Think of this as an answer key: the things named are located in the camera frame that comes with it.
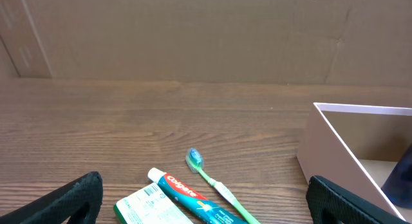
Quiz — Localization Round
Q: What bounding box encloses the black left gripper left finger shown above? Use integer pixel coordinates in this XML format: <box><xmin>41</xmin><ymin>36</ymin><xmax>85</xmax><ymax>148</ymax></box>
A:
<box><xmin>1</xmin><ymin>171</ymin><xmax>103</xmax><ymax>224</ymax></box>

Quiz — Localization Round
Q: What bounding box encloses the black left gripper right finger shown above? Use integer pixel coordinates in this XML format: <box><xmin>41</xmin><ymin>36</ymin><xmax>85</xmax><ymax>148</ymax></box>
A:
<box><xmin>306</xmin><ymin>175</ymin><xmax>407</xmax><ymax>224</ymax></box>

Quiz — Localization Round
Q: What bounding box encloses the green white soap bar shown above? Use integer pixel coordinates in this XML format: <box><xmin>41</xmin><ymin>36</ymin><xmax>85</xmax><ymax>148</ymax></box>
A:
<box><xmin>113</xmin><ymin>183</ymin><xmax>193</xmax><ymax>224</ymax></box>

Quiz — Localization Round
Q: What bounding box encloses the clear soap pump bottle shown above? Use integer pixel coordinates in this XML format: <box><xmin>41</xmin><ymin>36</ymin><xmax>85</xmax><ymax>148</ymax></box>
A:
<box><xmin>381</xmin><ymin>146</ymin><xmax>411</xmax><ymax>209</ymax></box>

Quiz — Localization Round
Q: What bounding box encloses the Colgate toothpaste tube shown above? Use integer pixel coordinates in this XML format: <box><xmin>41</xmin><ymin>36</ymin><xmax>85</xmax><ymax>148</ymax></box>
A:
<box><xmin>147</xmin><ymin>167</ymin><xmax>247</xmax><ymax>224</ymax></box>

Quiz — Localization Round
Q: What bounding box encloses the white cardboard box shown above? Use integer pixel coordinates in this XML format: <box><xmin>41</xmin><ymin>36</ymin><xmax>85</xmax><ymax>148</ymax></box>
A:
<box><xmin>297</xmin><ymin>102</ymin><xmax>411</xmax><ymax>222</ymax></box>

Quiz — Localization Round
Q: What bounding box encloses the green toothbrush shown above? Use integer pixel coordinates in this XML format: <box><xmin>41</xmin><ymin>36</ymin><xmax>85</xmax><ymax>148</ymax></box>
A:
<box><xmin>185</xmin><ymin>148</ymin><xmax>260</xmax><ymax>224</ymax></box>

